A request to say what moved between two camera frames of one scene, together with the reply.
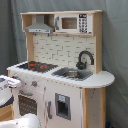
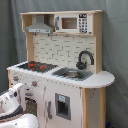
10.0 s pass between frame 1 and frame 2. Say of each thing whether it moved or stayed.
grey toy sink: stayed
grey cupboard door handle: stayed
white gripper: moved
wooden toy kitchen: stayed
